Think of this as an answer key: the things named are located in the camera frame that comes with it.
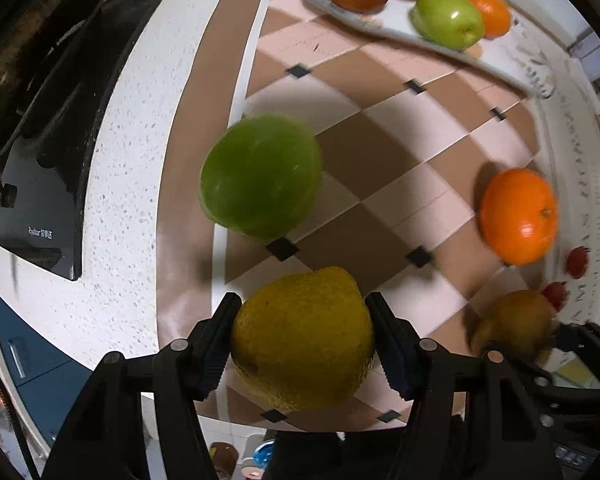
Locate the patterned glass fruit plate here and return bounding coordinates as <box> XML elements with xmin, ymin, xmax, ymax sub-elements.
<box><xmin>296</xmin><ymin>0</ymin><xmax>557</xmax><ymax>100</ymax></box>

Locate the small red tomato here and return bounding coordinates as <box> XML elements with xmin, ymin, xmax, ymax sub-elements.
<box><xmin>542</xmin><ymin>282</ymin><xmax>569</xmax><ymax>312</ymax></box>
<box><xmin>565</xmin><ymin>246</ymin><xmax>588</xmax><ymax>280</ymax></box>

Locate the green apple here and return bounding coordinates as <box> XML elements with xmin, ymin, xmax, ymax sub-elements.
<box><xmin>199</xmin><ymin>114</ymin><xmax>323</xmax><ymax>244</ymax></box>
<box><xmin>408</xmin><ymin>0</ymin><xmax>486</xmax><ymax>51</ymax></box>

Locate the large yellow pear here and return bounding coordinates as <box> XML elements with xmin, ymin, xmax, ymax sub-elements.
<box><xmin>232</xmin><ymin>266</ymin><xmax>375</xmax><ymax>412</ymax></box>

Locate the checkered table mat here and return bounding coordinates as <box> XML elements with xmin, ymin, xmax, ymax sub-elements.
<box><xmin>156</xmin><ymin>0</ymin><xmax>600</xmax><ymax>434</ymax></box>

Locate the black induction cooktop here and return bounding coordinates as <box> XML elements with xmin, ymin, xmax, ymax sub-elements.
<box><xmin>0</xmin><ymin>0</ymin><xmax>162</xmax><ymax>281</ymax></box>

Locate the bright orange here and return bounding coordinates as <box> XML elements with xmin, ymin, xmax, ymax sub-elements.
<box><xmin>469</xmin><ymin>0</ymin><xmax>513</xmax><ymax>39</ymax></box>

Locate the brown-yellow mottled fruit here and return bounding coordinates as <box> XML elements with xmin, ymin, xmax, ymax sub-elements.
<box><xmin>469</xmin><ymin>289</ymin><xmax>556</xmax><ymax>363</ymax></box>

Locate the orange tangerine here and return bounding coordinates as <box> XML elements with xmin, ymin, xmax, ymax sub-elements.
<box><xmin>478</xmin><ymin>168</ymin><xmax>559</xmax><ymax>266</ymax></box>

